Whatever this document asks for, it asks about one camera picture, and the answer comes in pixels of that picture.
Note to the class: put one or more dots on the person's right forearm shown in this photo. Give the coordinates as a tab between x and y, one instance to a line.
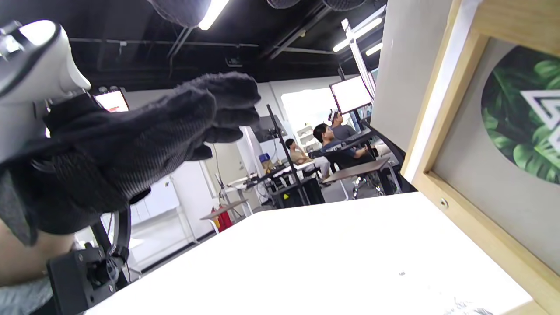
26	258

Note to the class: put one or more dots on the black right hand controller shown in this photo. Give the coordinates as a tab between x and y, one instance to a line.
43	61

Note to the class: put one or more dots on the red fire extinguisher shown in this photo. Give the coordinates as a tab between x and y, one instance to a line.
224	221

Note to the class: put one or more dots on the ceiling strip light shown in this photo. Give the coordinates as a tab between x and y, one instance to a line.
350	41
213	13
374	49

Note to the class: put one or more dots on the black equipment cart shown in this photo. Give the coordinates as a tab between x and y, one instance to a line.
302	192

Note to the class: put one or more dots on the wooden book rack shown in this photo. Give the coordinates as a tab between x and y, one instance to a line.
481	223

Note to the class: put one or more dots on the small red-lit screen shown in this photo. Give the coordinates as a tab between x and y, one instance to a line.
111	101

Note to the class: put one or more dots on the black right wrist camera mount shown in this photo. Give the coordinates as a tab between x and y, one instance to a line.
78	271

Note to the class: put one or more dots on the person's right hand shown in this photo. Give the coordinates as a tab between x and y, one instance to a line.
131	144

